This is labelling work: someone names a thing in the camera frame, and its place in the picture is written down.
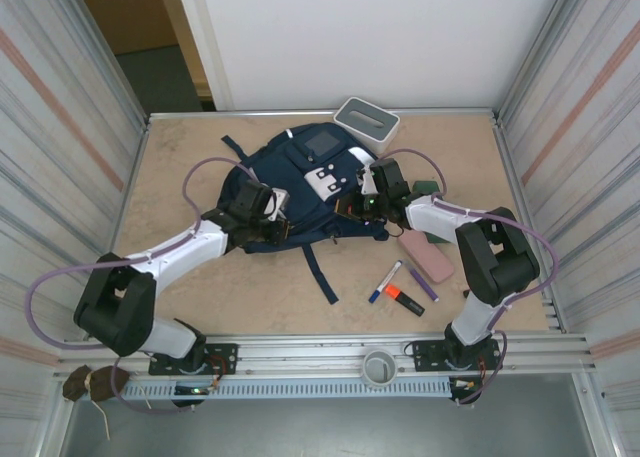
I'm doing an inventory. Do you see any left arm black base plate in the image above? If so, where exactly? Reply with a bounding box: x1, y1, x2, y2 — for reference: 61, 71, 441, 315
149, 343, 239, 378

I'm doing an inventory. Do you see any brown cloth bundle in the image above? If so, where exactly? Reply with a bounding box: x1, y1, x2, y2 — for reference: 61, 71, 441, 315
62, 365, 132, 404

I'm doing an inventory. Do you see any black highlighter with orange cap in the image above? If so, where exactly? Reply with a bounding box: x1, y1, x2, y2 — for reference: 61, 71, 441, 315
383, 284, 427, 318

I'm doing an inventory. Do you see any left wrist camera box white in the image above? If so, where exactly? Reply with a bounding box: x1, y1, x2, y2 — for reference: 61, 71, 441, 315
264, 189, 291, 223

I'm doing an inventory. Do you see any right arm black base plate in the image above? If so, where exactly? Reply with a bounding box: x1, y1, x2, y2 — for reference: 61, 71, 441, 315
410, 339, 501, 373

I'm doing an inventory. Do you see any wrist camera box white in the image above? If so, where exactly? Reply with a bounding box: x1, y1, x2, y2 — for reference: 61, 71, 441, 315
355, 166, 379, 196
264, 189, 291, 223

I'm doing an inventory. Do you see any brown wooden door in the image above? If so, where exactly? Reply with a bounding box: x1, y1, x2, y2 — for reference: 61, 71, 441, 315
72, 0, 179, 56

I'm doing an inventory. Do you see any dark green pencil case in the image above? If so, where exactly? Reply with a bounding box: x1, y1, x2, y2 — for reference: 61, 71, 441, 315
412, 179, 454, 246

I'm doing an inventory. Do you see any pink pencil case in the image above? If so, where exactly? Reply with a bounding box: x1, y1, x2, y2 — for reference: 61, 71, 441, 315
398, 231, 455, 284

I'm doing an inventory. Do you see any wide aluminium mounting rail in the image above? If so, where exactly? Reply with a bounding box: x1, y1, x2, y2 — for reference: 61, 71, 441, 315
54, 331, 599, 378

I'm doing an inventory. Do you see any thin aluminium table edge rail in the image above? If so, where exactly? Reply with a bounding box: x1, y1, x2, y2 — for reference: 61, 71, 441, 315
147, 107, 501, 124

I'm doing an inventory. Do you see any grey plastic ring cup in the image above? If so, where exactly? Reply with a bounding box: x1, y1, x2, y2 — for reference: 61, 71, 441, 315
362, 349, 399, 389

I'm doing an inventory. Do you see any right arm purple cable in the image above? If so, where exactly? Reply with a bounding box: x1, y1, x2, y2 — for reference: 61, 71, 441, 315
367, 148, 559, 407

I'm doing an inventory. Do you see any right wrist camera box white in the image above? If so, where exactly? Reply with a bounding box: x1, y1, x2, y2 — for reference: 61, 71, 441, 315
355, 166, 379, 196

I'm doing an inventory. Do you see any purple pen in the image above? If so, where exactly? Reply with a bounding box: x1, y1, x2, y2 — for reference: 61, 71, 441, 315
403, 262, 441, 303

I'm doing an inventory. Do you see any white marker with blue cap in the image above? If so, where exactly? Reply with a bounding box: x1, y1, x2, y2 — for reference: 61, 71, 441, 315
368, 260, 404, 304

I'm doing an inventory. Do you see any white tissue box grey top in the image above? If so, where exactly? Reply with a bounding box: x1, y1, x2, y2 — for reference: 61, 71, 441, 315
333, 95, 401, 156

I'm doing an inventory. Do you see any grey slotted cable duct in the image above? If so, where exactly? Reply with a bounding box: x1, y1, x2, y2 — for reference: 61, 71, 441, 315
122, 376, 454, 401

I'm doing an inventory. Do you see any navy blue student backpack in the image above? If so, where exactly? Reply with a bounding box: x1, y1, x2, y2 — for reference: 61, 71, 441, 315
219, 122, 391, 306

